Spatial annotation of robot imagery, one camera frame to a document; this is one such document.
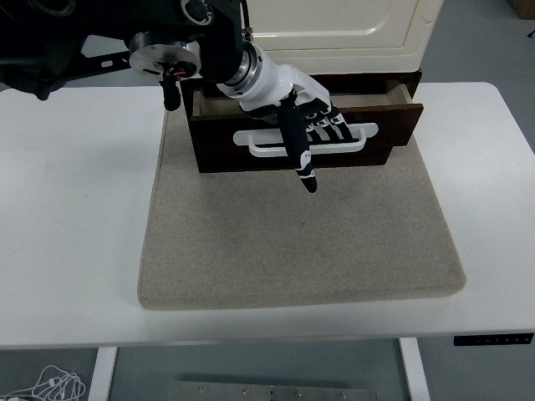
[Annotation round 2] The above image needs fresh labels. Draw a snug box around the white drawer handle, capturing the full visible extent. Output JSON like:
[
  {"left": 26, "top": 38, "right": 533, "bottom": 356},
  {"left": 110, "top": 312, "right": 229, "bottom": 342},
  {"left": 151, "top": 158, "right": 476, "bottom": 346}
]
[{"left": 232, "top": 122, "right": 380, "bottom": 159}]

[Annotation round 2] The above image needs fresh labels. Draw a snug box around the white table leg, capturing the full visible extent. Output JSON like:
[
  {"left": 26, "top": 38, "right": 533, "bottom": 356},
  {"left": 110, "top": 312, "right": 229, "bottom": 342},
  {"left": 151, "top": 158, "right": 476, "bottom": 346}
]
[
  {"left": 87, "top": 346, "right": 119, "bottom": 401},
  {"left": 397, "top": 337, "right": 431, "bottom": 401}
]

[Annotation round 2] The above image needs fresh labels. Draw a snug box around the grey fabric mat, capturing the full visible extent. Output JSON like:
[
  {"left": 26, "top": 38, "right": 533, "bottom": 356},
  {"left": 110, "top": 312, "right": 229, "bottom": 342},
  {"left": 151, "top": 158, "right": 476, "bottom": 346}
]
[{"left": 136, "top": 81, "right": 467, "bottom": 311}]

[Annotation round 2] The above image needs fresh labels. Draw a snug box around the dark wooden drawer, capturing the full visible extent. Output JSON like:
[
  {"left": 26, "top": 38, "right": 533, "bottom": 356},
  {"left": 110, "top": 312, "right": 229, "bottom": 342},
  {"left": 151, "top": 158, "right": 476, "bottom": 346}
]
[{"left": 187, "top": 79, "right": 425, "bottom": 162}]

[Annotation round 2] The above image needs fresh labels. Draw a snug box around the cardboard box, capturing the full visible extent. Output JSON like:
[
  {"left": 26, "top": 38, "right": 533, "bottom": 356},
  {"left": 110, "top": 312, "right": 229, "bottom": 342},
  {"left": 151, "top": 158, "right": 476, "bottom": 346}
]
[{"left": 507, "top": 0, "right": 535, "bottom": 20}]

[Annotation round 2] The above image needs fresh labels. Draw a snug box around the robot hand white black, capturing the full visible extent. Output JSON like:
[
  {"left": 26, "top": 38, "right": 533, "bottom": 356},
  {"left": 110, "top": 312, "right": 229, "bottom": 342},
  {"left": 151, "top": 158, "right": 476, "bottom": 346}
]
[{"left": 216, "top": 52, "right": 357, "bottom": 195}]

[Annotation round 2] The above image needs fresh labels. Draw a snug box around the black table control panel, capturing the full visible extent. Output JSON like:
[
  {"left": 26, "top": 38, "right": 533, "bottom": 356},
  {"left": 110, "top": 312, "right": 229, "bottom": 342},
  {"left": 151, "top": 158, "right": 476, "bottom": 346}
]
[{"left": 453, "top": 332, "right": 535, "bottom": 347}]

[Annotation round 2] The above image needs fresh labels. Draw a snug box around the white cable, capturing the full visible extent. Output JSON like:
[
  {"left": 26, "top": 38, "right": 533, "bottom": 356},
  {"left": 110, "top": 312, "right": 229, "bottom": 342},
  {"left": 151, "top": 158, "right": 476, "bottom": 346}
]
[{"left": 0, "top": 365, "right": 87, "bottom": 401}]

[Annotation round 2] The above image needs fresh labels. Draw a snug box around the dark wooden drawer housing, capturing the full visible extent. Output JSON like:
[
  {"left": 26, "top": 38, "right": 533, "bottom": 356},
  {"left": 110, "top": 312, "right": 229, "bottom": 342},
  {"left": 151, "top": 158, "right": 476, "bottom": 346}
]
[{"left": 179, "top": 69, "right": 423, "bottom": 175}]

